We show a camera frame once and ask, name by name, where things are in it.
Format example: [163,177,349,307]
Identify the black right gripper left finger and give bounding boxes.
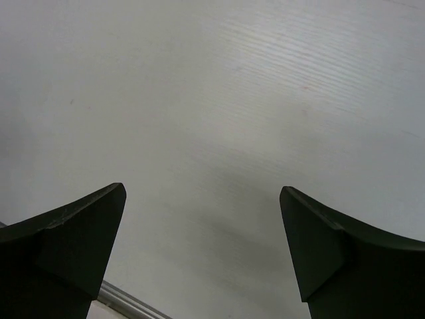
[1,183,126,318]

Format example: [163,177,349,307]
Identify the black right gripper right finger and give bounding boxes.
[280,186,424,318]

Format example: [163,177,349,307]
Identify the aluminium table edge rail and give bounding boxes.
[97,280,171,319]

